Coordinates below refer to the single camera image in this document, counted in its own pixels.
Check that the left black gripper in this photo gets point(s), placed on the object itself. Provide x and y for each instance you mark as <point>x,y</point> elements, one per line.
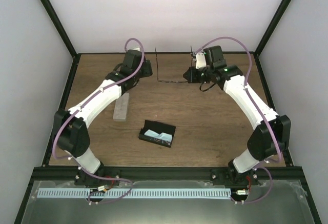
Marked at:
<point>147,70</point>

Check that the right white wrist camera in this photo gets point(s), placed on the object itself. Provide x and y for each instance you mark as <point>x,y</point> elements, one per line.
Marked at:
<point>200,60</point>

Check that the white slotted cable duct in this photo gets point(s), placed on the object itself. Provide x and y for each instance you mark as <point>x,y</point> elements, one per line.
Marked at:
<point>215,193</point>

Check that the light blue cloth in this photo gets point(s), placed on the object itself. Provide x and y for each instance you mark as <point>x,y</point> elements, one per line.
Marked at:
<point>162,136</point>

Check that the black aluminium frame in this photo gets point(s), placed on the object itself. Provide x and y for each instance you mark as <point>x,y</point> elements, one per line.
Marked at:
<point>48,172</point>

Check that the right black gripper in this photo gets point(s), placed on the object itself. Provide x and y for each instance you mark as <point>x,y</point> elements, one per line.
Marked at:
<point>192,79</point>

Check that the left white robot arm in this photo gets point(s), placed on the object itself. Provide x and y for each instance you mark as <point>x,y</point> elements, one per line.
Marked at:
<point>70,127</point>

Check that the black geometric glasses case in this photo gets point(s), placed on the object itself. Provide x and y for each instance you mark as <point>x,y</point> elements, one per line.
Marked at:
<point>159,128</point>

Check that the grey glasses case green lining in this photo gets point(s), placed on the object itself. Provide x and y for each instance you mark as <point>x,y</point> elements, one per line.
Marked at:
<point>121,108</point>

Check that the round black sunglasses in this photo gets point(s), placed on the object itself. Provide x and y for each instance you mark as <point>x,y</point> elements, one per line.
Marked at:
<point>165,81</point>

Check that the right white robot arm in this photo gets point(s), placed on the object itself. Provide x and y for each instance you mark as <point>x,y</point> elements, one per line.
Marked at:
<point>271,132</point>

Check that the grey metal front plate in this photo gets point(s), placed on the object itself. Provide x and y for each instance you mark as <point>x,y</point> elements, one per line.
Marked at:
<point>280,201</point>

